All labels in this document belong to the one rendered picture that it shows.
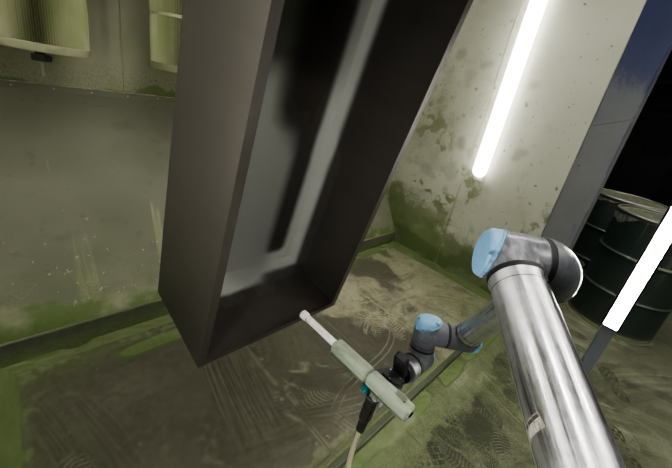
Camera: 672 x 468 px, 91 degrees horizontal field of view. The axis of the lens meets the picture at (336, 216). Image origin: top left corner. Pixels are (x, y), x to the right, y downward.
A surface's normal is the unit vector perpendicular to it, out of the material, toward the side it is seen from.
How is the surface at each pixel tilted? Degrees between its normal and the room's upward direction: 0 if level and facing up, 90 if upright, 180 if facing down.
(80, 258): 57
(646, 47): 90
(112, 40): 90
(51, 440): 0
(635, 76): 90
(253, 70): 90
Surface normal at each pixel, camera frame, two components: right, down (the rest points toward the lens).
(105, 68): 0.68, 0.38
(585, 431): -0.13, -0.74
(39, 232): 0.67, -0.18
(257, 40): -0.70, 0.14
